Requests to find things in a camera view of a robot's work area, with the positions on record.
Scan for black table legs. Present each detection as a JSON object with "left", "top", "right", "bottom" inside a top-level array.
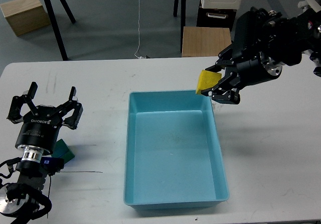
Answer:
[
  {"left": 173, "top": 0, "right": 186, "bottom": 53},
  {"left": 44, "top": 0, "right": 76, "bottom": 61}
]

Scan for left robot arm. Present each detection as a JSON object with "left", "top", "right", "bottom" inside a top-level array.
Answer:
[{"left": 1, "top": 82, "right": 83, "bottom": 223}]

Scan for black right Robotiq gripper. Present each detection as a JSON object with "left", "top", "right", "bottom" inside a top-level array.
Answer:
[{"left": 201, "top": 43, "right": 283, "bottom": 104}]

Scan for white office chair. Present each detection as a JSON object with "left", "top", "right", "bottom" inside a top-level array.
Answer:
[{"left": 297, "top": 0, "right": 320, "bottom": 12}]

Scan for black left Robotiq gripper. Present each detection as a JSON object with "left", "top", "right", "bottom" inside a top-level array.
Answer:
[{"left": 7, "top": 82, "right": 83, "bottom": 155}]

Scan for green block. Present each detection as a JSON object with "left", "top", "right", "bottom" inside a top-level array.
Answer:
[{"left": 51, "top": 139, "right": 75, "bottom": 164}]

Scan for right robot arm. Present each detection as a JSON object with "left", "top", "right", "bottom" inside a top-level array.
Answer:
[{"left": 196, "top": 8, "right": 320, "bottom": 104}]

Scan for wooden box left floor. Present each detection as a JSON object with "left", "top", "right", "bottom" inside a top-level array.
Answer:
[{"left": 1, "top": 0, "right": 51, "bottom": 37}]

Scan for black table legs left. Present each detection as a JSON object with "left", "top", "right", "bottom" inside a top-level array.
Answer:
[{"left": 44, "top": 0, "right": 76, "bottom": 61}]

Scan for black storage crate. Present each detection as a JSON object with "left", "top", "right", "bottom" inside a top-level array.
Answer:
[{"left": 196, "top": 3, "right": 237, "bottom": 31}]

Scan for light blue plastic bin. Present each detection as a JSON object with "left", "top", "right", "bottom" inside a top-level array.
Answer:
[{"left": 124, "top": 90, "right": 229, "bottom": 209}]

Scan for black table legs centre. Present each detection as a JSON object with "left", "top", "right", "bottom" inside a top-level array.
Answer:
[{"left": 173, "top": 0, "right": 186, "bottom": 53}]

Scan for white hanging cable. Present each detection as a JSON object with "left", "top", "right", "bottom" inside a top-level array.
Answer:
[{"left": 134, "top": 0, "right": 148, "bottom": 59}]

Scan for yellow block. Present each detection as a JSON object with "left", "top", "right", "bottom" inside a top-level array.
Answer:
[{"left": 196, "top": 70, "right": 222, "bottom": 95}]

